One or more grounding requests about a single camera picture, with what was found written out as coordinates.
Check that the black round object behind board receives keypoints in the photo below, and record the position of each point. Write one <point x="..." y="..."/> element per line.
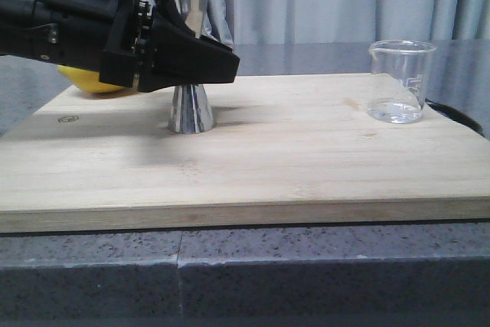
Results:
<point x="456" y="116"/>

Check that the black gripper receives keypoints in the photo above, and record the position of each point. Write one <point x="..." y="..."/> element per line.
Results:
<point x="100" y="35"/>

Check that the light wooden cutting board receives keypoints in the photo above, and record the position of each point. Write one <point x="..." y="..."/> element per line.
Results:
<point x="285" y="149"/>

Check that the clear glass beaker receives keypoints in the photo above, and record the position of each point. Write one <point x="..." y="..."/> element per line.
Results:
<point x="400" y="70"/>

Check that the yellow lemon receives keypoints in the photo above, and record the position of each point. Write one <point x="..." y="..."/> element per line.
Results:
<point x="87" y="80"/>

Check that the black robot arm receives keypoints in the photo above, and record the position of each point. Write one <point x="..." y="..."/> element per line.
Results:
<point x="18" y="32"/>

